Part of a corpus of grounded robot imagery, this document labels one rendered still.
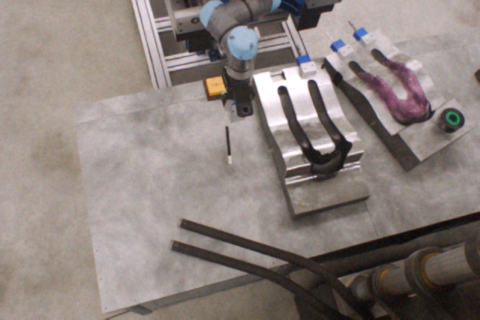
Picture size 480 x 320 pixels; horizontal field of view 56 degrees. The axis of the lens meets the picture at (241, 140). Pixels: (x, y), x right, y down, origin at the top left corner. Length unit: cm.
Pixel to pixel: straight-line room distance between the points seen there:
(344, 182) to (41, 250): 149
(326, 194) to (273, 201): 17
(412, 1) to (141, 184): 227
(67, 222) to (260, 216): 118
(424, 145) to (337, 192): 33
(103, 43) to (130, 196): 144
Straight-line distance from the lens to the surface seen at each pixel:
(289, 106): 156
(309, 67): 161
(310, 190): 148
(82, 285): 232
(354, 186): 152
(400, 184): 165
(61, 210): 242
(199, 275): 145
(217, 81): 163
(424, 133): 163
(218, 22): 121
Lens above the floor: 224
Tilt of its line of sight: 66 degrees down
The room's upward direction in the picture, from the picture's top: 10 degrees clockwise
